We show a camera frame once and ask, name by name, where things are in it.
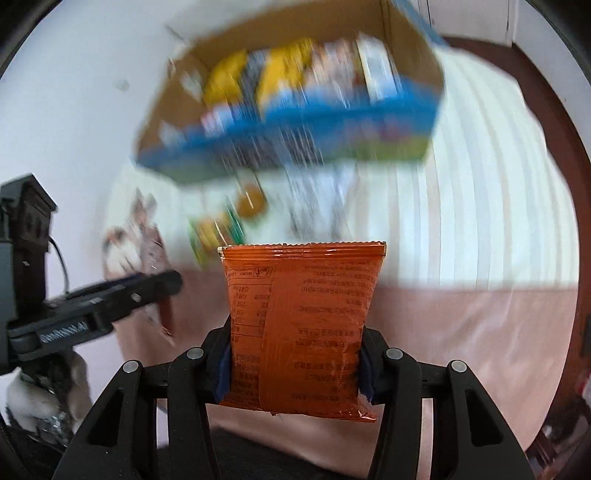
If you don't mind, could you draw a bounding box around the braised egg clear packet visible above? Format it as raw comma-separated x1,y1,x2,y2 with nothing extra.
233,182,271,222

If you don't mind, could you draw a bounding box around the cat print striped blanket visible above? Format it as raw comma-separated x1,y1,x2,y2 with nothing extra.
102,46,583,462

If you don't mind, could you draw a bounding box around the yellow snack packet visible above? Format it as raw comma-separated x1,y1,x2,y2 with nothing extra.
203,48,250,109

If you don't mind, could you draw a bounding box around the pink panda print packet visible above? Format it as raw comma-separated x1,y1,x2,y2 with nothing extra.
309,39,361,93

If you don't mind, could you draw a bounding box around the grey white snack packet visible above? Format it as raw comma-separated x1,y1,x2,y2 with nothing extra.
286,161,361,241

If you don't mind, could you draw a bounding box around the orange snack packet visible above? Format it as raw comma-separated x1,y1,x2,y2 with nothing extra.
217,241,387,423

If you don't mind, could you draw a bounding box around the large black yellow packet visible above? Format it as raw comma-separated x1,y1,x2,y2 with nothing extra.
242,39,315,116

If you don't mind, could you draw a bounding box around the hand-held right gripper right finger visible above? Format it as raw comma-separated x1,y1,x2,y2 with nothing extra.
358,325,539,480

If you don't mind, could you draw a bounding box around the cardboard box blue print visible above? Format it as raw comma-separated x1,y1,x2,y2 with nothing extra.
134,0,448,185

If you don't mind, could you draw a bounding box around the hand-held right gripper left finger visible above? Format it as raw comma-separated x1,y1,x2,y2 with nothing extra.
52,314,232,480

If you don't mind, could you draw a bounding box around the cream white snack packet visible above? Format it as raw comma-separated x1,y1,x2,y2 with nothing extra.
355,32,400,100

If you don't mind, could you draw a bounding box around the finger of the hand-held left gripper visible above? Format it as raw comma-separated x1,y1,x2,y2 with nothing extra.
51,270,183,324

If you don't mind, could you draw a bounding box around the green snack packet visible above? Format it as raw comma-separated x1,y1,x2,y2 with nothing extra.
189,198,247,268

